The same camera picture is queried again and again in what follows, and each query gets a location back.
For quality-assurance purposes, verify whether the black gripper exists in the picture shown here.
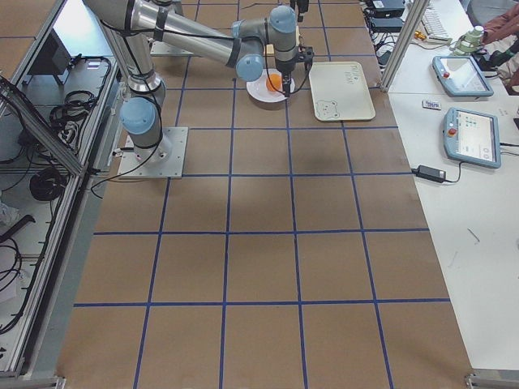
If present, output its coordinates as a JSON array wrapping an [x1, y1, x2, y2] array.
[[273, 45, 314, 96], [290, 0, 310, 22]]

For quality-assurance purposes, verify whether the white round plate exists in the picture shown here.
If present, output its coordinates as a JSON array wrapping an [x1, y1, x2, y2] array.
[[246, 69, 287, 103]]

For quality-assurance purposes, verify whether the black power adapter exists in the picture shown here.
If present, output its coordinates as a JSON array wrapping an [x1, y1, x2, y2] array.
[[411, 165, 446, 183]]

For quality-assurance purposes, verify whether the lower blue teach pendant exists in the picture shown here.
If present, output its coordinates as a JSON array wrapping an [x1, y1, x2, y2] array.
[[443, 108, 501, 169]]

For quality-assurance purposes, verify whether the white keyboard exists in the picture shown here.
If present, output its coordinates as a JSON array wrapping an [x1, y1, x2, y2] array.
[[421, 8, 452, 44]]

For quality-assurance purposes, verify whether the blue teach pendant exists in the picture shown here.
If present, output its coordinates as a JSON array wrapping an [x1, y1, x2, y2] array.
[[443, 108, 501, 169], [431, 56, 494, 98]]

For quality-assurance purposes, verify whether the orange fruit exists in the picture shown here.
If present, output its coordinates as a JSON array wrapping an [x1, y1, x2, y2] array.
[[265, 73, 283, 92]]

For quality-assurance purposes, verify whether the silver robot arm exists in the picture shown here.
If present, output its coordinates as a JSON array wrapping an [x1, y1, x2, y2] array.
[[85, 1, 314, 124]]

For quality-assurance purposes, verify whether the cream rectangular tray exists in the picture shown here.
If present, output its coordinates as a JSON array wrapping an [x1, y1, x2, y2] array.
[[309, 62, 375, 122]]

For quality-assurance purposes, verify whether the upper blue teach pendant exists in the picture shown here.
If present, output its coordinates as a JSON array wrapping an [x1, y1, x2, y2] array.
[[431, 56, 494, 98]]

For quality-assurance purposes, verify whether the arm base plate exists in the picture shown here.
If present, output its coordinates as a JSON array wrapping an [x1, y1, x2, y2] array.
[[118, 126, 189, 179], [151, 41, 192, 57]]

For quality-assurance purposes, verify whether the aluminium frame post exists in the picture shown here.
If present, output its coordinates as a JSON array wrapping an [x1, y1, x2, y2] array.
[[380, 0, 429, 92]]

